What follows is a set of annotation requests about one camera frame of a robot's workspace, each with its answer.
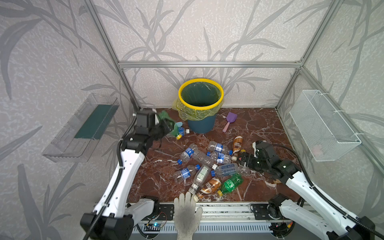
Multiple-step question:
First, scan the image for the green bottle yellow cap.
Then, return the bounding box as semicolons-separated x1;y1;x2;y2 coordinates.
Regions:
158;111;182;140

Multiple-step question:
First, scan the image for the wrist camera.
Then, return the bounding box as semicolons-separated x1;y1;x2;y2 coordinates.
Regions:
135;110;156;135
252;141;280;162

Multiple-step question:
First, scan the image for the green soda bottle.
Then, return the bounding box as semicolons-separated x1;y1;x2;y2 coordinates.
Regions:
218;173;244;197

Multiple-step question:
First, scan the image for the clear ribbed bottle white cap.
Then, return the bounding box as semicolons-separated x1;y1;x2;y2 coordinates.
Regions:
192;150;218;170

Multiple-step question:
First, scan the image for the small clear bottle blue label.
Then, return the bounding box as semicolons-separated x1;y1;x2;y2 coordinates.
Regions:
207;141;233;156

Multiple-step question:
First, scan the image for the square clear bottle green label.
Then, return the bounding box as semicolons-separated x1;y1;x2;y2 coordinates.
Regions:
189;165;211;195

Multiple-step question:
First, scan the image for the clear plastic shelf tray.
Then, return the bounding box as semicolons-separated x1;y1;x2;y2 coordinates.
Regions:
42;94;120;163

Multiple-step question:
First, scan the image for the teal bin with yellow rim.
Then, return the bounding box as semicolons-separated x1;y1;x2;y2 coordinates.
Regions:
177;78;225;134

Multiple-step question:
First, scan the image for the clear bottle blue label white cap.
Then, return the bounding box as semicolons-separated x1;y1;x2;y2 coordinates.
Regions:
177;127;190;139

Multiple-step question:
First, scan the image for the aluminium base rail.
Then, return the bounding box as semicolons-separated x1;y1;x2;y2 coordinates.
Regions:
86;201;340;224

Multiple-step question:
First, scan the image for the clear bottle red label yellow cap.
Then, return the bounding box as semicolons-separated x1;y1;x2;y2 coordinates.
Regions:
238;150;251;177

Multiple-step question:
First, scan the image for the brown tea bottle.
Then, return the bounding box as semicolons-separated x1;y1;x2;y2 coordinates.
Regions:
193;178;222;202

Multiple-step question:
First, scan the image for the aluminium frame crossbar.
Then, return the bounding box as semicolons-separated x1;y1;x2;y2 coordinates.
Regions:
118;61;302;69

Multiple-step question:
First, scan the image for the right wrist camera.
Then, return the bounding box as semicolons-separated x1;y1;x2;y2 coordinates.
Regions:
252;141;280;162

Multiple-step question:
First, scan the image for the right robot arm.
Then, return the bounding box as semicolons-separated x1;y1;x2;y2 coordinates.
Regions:
238;152;384;240

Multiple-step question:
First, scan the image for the white wire basket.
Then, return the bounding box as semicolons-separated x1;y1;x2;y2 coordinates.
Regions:
290;90;362;162

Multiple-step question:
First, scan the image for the yellow plastic bin liner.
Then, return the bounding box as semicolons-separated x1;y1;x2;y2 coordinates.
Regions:
172;99;224;121

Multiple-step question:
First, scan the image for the crushed clear bottle blue label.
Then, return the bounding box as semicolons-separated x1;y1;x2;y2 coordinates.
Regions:
207;151;232;165

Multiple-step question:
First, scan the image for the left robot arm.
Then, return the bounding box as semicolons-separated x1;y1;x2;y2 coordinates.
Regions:
80;119;178;240

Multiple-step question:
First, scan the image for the green circuit board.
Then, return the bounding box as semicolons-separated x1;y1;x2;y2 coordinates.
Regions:
143;222;166;232

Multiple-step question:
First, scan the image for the white knit glove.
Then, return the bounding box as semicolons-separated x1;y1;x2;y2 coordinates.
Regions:
174;192;203;240

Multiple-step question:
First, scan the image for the purple toy shovel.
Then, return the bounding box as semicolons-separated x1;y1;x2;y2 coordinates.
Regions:
222;112;238;133

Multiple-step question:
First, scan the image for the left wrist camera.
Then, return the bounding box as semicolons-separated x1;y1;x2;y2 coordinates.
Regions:
135;110;156;135

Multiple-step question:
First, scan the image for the brown drink bottle white cap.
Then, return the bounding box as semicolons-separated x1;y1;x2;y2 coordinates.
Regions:
232;136;243;162

